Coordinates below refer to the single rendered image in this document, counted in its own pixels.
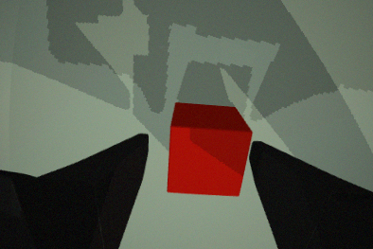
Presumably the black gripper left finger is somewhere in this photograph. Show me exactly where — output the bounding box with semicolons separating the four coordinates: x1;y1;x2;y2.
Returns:
0;133;149;249

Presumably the red cube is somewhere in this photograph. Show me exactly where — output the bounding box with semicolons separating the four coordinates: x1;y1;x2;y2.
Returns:
167;102;252;196

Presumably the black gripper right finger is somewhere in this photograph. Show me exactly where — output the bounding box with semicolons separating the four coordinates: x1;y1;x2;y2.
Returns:
250;140;373;249

